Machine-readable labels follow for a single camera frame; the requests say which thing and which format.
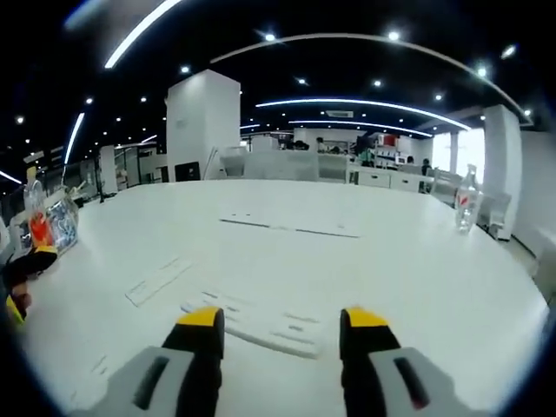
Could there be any white chair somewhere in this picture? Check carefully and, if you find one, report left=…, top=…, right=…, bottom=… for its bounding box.
left=477, top=190, right=513, bottom=241

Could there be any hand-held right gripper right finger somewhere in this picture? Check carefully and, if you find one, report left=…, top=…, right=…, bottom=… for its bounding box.
left=339, top=306, right=483, bottom=417

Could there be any white shelf with red boxes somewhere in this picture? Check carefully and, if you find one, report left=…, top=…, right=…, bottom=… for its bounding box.
left=375, top=133, right=418, bottom=169

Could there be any white desk partition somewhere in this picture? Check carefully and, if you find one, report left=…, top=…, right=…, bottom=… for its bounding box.
left=242, top=150, right=321, bottom=180

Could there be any orange-capped bottle with red label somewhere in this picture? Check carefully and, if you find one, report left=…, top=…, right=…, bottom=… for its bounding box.
left=23, top=167, right=56, bottom=248

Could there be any black square box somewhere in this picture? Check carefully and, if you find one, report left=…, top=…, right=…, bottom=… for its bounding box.
left=174, top=161, right=201, bottom=182

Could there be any clear bag with blue print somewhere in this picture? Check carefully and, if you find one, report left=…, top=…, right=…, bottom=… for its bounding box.
left=45, top=197, right=82, bottom=256

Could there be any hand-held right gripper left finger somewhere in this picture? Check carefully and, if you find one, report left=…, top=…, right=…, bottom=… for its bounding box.
left=64, top=306, right=226, bottom=417

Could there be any clear water bottle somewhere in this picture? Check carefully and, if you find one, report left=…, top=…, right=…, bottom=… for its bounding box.
left=453, top=163, right=483, bottom=234

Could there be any white drawer cabinet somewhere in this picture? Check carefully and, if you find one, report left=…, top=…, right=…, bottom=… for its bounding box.
left=349, top=167, right=420, bottom=192

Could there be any white square pillar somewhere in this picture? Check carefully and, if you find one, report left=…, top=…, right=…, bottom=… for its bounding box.
left=166, top=69, right=242, bottom=182
left=481, top=103, right=522, bottom=205

